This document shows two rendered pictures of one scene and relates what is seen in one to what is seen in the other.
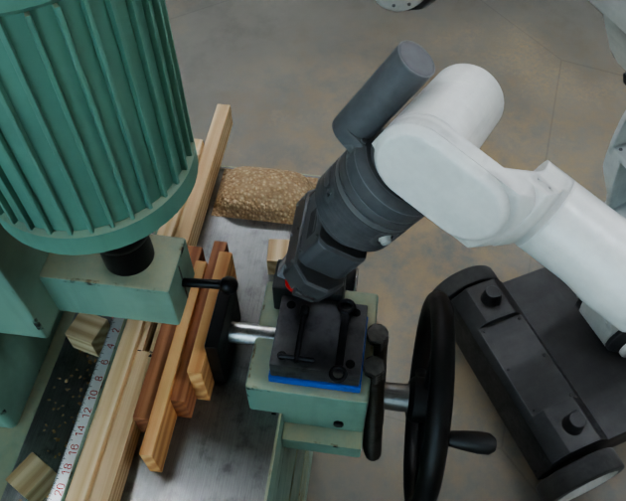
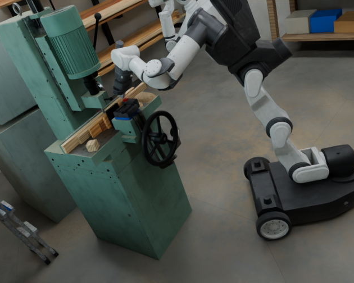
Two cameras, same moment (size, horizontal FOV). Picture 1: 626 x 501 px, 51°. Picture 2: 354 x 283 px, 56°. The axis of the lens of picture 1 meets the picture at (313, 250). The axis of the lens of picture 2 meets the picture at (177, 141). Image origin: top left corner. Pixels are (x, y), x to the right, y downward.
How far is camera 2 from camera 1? 135 cm
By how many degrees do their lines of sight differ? 33
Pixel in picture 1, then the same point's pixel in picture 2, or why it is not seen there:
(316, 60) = (244, 104)
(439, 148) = (114, 52)
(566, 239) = (132, 64)
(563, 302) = not seen: hidden behind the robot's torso
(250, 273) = not seen: hidden behind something
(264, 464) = (112, 136)
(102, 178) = (75, 63)
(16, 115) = (62, 51)
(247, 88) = (216, 113)
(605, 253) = (136, 65)
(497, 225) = (121, 63)
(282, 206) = (143, 98)
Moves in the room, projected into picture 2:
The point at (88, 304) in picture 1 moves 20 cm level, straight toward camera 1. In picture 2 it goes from (89, 104) to (86, 121)
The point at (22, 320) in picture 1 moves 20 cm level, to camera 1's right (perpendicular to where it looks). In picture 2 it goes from (76, 105) to (105, 103)
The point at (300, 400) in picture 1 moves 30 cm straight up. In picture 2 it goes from (120, 123) to (96, 68)
